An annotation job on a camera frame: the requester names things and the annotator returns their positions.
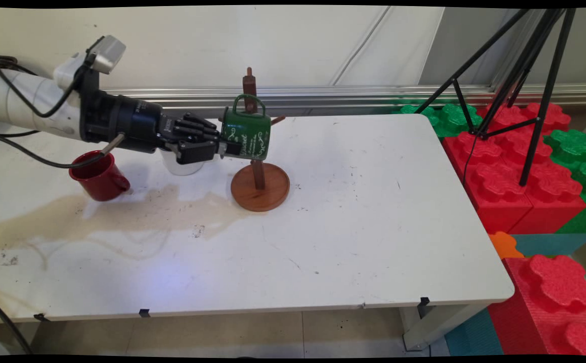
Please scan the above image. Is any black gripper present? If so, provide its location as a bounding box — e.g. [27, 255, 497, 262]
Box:
[78, 75, 241, 166]

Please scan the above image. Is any green enamel mug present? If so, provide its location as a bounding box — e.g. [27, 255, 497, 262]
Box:
[220, 94, 272, 161]

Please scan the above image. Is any red mug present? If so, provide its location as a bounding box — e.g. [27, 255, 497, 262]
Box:
[69, 150, 132, 202]

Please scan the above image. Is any white enamel mug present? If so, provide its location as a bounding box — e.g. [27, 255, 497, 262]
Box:
[160, 149, 206, 176]

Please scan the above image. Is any wooden mug tree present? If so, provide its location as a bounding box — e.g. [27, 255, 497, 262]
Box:
[230, 67, 291, 213]

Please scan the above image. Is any green foam block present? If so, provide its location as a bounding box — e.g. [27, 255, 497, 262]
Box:
[544, 129, 586, 235]
[391, 103, 484, 138]

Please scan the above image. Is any red foam block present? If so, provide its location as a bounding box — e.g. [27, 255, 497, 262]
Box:
[488, 254, 586, 356]
[489, 103, 586, 235]
[441, 103, 535, 235]

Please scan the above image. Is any white table leg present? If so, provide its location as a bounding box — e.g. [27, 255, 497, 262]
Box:
[400, 302, 491, 352]

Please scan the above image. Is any orange foam piece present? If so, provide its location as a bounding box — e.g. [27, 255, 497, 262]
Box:
[488, 231, 526, 261]

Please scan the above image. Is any teal foam block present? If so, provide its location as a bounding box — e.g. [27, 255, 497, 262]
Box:
[444, 308, 505, 356]

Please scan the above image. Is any black tripod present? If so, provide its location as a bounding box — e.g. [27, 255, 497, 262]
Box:
[414, 8, 578, 188]

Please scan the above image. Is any teal foam piece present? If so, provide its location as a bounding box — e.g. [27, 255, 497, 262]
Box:
[511, 232, 586, 259]

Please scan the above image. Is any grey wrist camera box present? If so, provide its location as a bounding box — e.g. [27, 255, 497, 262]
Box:
[85, 35, 127, 76]

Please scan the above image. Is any aluminium wall rail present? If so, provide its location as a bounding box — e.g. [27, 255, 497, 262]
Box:
[96, 84, 586, 123]

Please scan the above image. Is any white wall conduit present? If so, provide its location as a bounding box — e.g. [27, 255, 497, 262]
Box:
[330, 6, 393, 87]

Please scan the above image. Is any black floor cable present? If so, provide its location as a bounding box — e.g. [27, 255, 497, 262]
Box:
[0, 294, 34, 355]

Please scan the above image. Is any thin black tripod cable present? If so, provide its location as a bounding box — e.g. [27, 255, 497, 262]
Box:
[463, 133, 478, 185]

